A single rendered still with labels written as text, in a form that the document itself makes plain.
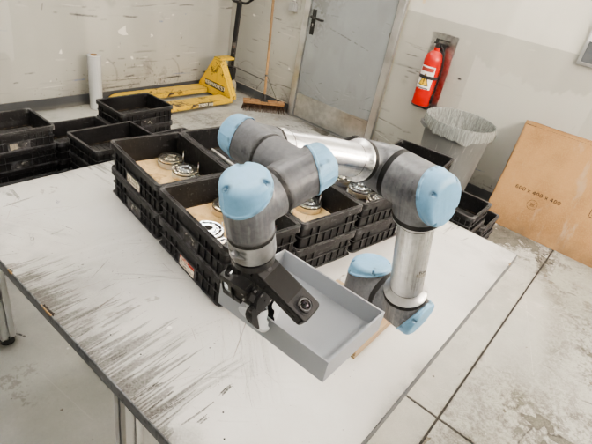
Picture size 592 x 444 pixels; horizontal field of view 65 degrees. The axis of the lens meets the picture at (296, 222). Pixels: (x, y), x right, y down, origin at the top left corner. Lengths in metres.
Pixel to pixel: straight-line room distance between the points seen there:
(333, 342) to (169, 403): 0.49
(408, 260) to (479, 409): 1.44
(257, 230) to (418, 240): 0.52
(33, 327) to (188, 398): 1.35
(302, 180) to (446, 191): 0.40
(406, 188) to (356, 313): 0.28
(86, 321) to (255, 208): 0.91
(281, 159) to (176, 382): 0.76
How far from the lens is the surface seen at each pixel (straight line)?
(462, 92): 4.37
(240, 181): 0.63
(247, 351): 1.37
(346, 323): 0.99
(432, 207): 0.98
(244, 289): 0.78
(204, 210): 1.69
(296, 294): 0.75
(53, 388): 2.23
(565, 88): 4.15
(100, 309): 1.49
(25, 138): 2.93
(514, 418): 2.55
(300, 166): 0.68
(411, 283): 1.21
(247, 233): 0.66
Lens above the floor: 1.71
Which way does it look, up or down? 31 degrees down
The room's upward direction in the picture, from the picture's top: 11 degrees clockwise
